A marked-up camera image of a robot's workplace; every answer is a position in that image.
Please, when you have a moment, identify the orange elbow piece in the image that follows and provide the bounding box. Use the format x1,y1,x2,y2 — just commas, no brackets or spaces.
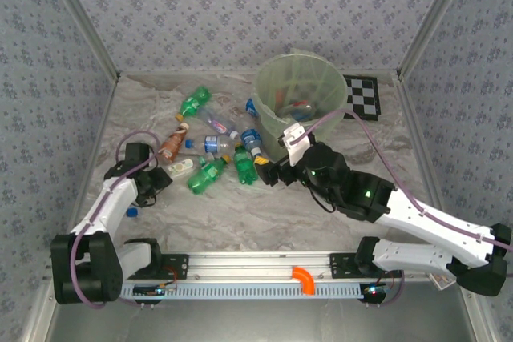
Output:
291,266,317,296

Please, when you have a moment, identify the aluminium mounting rail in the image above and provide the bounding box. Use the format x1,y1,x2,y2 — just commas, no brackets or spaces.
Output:
43,251,442,281

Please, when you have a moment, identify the white slotted cable duct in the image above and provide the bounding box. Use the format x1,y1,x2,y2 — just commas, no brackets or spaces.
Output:
119,280,368,300

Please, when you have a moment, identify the green plastic bottle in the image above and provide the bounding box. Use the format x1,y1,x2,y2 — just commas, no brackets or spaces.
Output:
232,142,260,186
187,153,232,195

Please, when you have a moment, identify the brown drink bottle white cap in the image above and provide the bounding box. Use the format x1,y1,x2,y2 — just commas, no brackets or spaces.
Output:
157,121,190,163

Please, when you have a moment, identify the black and white chessboard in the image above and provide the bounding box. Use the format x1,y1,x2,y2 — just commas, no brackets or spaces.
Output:
342,74,381,122

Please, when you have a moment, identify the thin black right gripper cable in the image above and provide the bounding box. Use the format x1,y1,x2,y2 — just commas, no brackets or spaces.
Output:
310,187,340,215

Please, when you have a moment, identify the left circuit board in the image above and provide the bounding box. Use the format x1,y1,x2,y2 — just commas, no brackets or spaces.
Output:
133,282,178,298

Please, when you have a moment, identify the blue label plastic bottle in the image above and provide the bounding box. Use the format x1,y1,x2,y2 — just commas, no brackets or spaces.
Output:
244,97,261,118

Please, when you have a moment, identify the green bottle with orange cap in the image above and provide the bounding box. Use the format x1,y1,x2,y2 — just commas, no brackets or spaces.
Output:
175,85,212,122

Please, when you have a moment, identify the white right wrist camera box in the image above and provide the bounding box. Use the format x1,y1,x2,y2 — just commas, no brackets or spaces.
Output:
278,121,312,167

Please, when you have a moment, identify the small printed card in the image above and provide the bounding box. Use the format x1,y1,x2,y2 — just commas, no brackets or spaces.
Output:
429,272,457,290

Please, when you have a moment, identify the mesh bin with green liner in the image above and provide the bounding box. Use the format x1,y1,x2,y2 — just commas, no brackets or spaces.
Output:
252,48,348,163

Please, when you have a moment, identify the clear bottle purple red label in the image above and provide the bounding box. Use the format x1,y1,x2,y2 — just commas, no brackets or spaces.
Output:
196,107,240,141

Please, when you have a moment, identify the circuit board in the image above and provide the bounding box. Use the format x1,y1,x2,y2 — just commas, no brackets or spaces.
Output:
133,282,178,298
360,282,389,300

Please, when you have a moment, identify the aluminium frame post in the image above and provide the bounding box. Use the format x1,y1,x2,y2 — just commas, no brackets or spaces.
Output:
39,0,121,79
396,0,478,79

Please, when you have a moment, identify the right circuit board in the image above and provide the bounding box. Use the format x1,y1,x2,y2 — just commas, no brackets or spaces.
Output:
360,282,389,300

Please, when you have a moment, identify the blue label bottle white cap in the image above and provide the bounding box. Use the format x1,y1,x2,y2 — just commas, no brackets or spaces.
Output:
240,128,264,159

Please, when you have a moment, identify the small clear bottle bird label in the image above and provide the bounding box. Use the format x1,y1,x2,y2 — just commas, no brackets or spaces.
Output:
167,159,196,177

